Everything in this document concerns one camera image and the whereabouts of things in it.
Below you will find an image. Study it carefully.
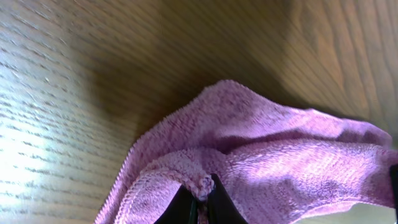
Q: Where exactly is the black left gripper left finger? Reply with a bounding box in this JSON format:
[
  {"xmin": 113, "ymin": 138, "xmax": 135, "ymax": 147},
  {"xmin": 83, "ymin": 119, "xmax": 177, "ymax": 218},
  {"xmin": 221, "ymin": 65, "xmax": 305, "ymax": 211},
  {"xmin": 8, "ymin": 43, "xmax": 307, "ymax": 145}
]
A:
[{"xmin": 154, "ymin": 185, "xmax": 198, "ymax": 224}]

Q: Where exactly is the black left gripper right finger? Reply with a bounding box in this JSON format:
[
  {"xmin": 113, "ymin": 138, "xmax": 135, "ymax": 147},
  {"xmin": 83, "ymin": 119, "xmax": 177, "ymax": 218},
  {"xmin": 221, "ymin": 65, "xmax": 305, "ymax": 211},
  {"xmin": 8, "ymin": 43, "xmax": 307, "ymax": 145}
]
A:
[{"xmin": 207, "ymin": 174, "xmax": 248, "ymax": 224}]

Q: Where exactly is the purple microfiber cloth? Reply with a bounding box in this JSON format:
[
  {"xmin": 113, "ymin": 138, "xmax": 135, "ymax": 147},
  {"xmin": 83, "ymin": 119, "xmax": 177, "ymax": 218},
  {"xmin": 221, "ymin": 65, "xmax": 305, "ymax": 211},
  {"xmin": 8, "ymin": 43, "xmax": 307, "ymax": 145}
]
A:
[{"xmin": 95, "ymin": 80, "xmax": 397, "ymax": 223}]

